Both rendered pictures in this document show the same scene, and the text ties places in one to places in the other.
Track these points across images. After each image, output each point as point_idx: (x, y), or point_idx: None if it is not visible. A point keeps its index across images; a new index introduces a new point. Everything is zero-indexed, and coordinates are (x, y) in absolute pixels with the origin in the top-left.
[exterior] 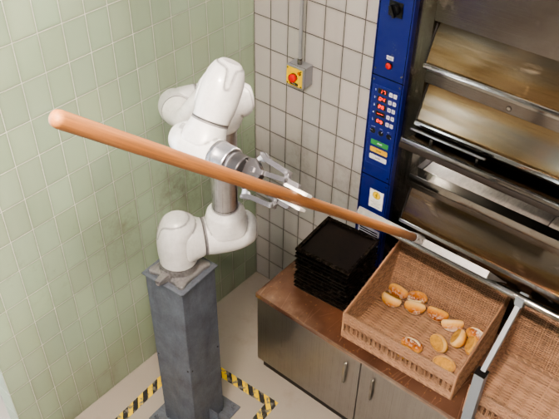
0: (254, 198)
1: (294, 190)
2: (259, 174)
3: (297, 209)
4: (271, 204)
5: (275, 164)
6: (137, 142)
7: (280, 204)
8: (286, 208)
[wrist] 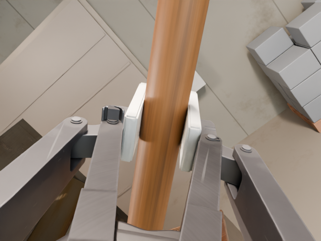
0: (282, 216)
1: (143, 99)
2: (116, 204)
3: (194, 93)
4: (239, 145)
5: (31, 152)
6: None
7: (213, 134)
8: (211, 122)
